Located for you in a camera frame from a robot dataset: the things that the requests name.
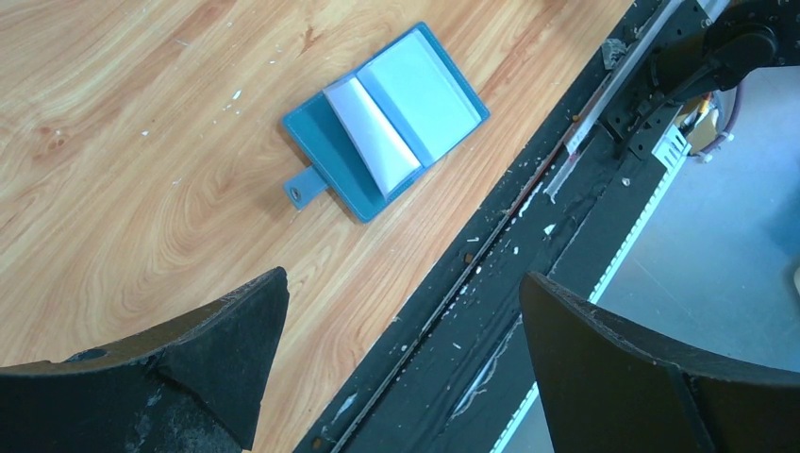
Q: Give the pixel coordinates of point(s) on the blue card holder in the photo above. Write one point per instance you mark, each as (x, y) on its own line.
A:
(370, 134)

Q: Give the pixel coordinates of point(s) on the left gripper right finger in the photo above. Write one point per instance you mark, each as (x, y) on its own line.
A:
(608, 384)

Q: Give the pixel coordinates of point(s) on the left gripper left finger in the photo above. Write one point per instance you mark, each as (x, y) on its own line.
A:
(191, 384)

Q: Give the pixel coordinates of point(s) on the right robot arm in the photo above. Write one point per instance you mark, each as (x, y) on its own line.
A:
(746, 36)

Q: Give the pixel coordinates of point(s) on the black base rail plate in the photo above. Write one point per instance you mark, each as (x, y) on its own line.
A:
(452, 370)

